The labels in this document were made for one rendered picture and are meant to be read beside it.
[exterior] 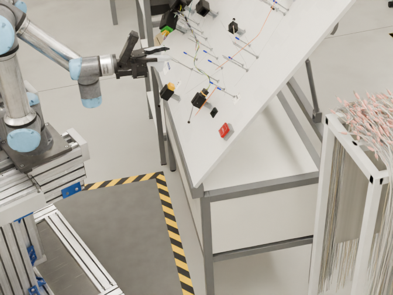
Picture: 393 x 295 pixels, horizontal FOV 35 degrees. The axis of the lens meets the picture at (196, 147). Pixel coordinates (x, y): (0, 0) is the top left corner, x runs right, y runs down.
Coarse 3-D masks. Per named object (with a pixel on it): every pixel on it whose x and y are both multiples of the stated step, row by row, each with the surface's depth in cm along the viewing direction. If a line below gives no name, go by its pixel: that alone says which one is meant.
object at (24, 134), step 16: (0, 16) 202; (0, 32) 201; (0, 48) 203; (16, 48) 209; (0, 64) 210; (16, 64) 214; (0, 80) 214; (16, 80) 216; (16, 96) 219; (16, 112) 222; (32, 112) 228; (16, 128) 225; (32, 128) 227; (16, 144) 228; (32, 144) 229
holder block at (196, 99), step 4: (196, 92) 283; (196, 96) 283; (200, 96) 280; (192, 100) 284; (196, 100) 281; (200, 100) 281; (204, 100) 282; (192, 104) 282; (196, 104) 282; (200, 104) 282
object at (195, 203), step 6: (186, 180) 328; (186, 186) 333; (186, 192) 338; (198, 198) 288; (192, 204) 316; (198, 204) 292; (192, 210) 321; (198, 210) 296; (198, 216) 300; (198, 222) 304; (198, 228) 308; (198, 234) 312
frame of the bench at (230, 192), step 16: (288, 112) 324; (304, 144) 303; (176, 160) 363; (288, 176) 285; (304, 176) 285; (208, 192) 280; (224, 192) 279; (240, 192) 280; (256, 192) 282; (208, 208) 282; (208, 224) 288; (208, 240) 295; (288, 240) 309; (304, 240) 309; (208, 256) 302; (224, 256) 304; (240, 256) 306; (208, 272) 309; (208, 288) 316
